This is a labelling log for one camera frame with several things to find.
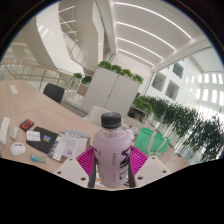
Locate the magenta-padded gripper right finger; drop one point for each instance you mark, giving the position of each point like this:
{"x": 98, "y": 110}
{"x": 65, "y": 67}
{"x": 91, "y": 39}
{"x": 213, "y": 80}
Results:
{"x": 151, "y": 170}

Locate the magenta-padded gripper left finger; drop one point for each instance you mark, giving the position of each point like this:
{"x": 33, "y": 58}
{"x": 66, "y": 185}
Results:
{"x": 71, "y": 170}

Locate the lilac drink bottle black cap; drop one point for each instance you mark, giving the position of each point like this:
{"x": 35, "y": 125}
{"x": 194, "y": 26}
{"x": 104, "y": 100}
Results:
{"x": 111, "y": 153}

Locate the green tote bag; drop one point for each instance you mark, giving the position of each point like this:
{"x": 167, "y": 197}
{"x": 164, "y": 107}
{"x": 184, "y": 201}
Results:
{"x": 150, "y": 141}

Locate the small teal pack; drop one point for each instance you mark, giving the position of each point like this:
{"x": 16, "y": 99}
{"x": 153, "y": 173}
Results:
{"x": 38, "y": 158}

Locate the black notebook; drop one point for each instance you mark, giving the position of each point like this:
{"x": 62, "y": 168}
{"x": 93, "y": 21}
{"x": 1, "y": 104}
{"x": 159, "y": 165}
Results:
{"x": 48, "y": 143}

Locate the clear shaker bottle white lid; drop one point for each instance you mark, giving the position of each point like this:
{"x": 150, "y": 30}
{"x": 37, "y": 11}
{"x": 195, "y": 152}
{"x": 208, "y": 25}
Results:
{"x": 131, "y": 134}

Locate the small white card box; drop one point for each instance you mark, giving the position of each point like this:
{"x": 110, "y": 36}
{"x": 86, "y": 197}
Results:
{"x": 33, "y": 136}

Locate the long green hedge row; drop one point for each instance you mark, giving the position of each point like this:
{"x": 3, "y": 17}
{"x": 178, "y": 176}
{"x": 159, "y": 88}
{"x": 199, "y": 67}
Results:
{"x": 193, "y": 130}

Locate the white computer mouse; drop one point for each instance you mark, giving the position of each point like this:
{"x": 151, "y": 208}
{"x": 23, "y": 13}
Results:
{"x": 17, "y": 148}

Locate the white chair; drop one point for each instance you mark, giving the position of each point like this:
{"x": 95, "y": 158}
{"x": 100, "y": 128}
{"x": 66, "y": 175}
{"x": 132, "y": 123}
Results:
{"x": 98, "y": 116}

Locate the small red and black box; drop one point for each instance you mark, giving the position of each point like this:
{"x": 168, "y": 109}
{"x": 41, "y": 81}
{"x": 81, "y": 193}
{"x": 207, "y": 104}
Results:
{"x": 26, "y": 125}

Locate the low cabinet with plants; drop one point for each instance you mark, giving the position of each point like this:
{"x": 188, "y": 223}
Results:
{"x": 142, "y": 106}

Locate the small grey white oval gadget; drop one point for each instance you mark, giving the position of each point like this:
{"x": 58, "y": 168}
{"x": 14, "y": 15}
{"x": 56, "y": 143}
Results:
{"x": 14, "y": 132}

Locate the white power strip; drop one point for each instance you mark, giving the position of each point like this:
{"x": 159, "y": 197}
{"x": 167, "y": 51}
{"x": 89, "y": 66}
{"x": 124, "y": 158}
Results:
{"x": 4, "y": 130}

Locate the black office chair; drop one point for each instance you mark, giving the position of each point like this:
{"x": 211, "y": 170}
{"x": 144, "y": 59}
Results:
{"x": 53, "y": 93}

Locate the white cabinet topped with plants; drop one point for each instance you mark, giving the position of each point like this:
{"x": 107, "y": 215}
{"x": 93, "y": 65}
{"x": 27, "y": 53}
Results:
{"x": 110, "y": 91}

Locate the small potted green plants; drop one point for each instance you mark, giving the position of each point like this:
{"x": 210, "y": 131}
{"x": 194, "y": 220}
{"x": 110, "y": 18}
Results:
{"x": 81, "y": 79}

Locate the white paper slip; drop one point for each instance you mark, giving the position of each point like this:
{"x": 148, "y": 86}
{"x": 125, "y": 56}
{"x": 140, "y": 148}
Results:
{"x": 14, "y": 89}

